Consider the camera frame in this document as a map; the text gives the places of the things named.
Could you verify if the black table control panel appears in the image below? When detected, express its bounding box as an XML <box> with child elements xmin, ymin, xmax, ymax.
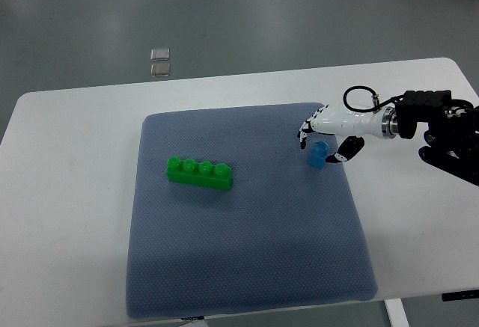
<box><xmin>442</xmin><ymin>290</ymin><xmax>479</xmax><ymax>302</ymax></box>

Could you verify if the blue-grey mat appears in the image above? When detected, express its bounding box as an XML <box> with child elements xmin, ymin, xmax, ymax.
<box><xmin>126</xmin><ymin>103</ymin><xmax>377</xmax><ymax>319</ymax></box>

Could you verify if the blue toy block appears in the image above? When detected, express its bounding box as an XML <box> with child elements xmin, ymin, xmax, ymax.
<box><xmin>308</xmin><ymin>141</ymin><xmax>330</xmax><ymax>169</ymax></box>

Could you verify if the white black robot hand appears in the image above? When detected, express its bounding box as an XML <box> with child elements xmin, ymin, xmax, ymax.
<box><xmin>297</xmin><ymin>105</ymin><xmax>398</xmax><ymax>163</ymax></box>

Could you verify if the upper floor metal plate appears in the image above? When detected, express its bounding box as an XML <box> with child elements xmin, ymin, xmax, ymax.
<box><xmin>150</xmin><ymin>48</ymin><xmax>170</xmax><ymax>61</ymax></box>

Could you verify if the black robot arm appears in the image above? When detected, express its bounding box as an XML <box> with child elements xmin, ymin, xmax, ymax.
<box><xmin>393</xmin><ymin>90</ymin><xmax>478</xmax><ymax>185</ymax></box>

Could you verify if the white table leg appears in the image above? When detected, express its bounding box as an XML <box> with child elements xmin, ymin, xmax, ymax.
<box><xmin>384</xmin><ymin>299</ymin><xmax>409</xmax><ymax>327</ymax></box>

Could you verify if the green toy block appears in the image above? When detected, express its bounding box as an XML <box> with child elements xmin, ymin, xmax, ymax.
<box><xmin>166</xmin><ymin>156</ymin><xmax>233</xmax><ymax>191</ymax></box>

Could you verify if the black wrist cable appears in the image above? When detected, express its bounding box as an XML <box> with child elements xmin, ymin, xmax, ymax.
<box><xmin>343</xmin><ymin>85</ymin><xmax>405</xmax><ymax>113</ymax></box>

